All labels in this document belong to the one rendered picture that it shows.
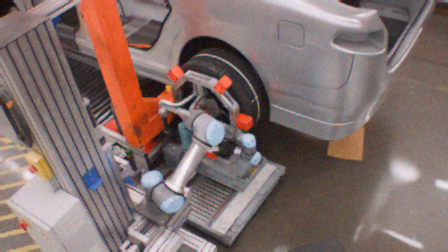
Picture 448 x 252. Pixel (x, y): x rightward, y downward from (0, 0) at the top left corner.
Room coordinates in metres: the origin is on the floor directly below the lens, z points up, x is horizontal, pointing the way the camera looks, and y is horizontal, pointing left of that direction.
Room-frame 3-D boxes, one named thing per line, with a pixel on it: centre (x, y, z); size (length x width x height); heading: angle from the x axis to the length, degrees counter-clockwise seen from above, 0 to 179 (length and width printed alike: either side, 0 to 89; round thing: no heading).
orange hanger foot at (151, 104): (2.65, 0.39, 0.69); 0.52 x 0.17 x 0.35; 139
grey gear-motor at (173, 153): (2.47, 0.28, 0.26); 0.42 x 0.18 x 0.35; 139
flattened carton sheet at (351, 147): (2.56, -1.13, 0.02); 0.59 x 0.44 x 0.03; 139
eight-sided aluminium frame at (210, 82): (2.24, 0.07, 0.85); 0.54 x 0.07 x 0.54; 49
